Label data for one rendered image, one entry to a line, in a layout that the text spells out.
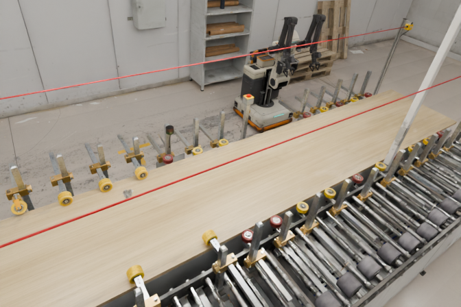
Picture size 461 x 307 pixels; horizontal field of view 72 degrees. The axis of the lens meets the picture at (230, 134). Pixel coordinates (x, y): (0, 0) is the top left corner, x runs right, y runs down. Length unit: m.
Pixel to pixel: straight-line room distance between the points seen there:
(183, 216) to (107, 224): 0.46
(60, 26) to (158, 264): 3.53
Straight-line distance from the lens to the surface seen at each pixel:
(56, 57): 4.85
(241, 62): 5.75
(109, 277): 1.93
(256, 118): 4.31
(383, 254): 2.37
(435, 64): 2.61
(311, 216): 2.18
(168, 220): 2.10
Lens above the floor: 2.54
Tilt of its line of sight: 36 degrees down
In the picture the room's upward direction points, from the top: 6 degrees clockwise
